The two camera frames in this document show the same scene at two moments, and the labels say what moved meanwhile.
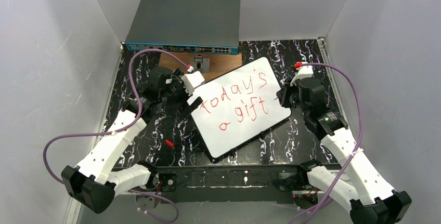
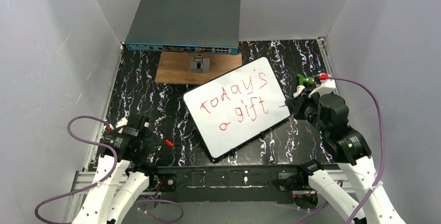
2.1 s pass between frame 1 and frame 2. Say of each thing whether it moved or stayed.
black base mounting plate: stayed
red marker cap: stayed
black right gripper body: moved
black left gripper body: moved
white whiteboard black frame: stayed
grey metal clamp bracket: stayed
